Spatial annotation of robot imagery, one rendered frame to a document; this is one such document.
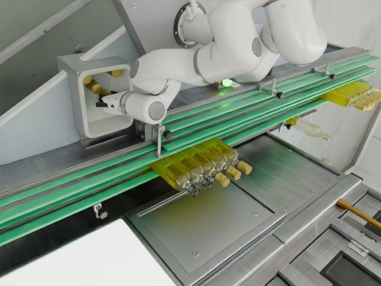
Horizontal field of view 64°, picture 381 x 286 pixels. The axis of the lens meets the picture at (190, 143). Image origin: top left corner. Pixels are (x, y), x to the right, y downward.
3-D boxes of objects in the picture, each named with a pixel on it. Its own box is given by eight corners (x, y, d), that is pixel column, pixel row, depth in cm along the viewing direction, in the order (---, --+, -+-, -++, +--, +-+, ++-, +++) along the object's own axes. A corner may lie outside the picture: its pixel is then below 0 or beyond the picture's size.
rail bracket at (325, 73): (309, 72, 164) (331, 80, 156) (313, 58, 160) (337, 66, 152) (313, 71, 166) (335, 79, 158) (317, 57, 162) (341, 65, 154)
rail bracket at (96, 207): (81, 205, 103) (99, 230, 95) (79, 190, 100) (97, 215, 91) (92, 200, 106) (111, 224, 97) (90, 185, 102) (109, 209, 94)
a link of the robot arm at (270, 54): (310, 30, 74) (273, 85, 73) (262, 45, 96) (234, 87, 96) (283, 4, 71) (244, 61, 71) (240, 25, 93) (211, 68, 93)
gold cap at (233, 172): (229, 173, 110) (238, 180, 107) (224, 173, 107) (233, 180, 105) (233, 165, 109) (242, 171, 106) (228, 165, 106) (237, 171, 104)
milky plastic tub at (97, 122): (75, 129, 102) (86, 141, 97) (66, 63, 90) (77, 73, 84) (121, 116, 112) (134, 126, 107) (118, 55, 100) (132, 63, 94)
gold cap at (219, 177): (213, 181, 105) (221, 189, 102) (214, 173, 103) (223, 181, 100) (220, 178, 107) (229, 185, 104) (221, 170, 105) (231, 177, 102)
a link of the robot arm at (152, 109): (162, 63, 75) (189, 78, 81) (140, 62, 83) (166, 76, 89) (140, 120, 75) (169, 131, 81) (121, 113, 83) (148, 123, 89)
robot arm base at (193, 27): (170, 9, 97) (203, 19, 88) (197, -10, 102) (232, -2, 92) (182, 50, 109) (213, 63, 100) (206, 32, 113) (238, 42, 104)
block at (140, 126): (133, 134, 112) (143, 143, 107) (132, 111, 107) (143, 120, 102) (142, 131, 114) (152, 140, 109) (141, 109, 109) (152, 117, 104)
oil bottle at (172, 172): (144, 162, 113) (180, 194, 100) (144, 150, 110) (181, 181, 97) (156, 157, 116) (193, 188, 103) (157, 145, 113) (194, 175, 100)
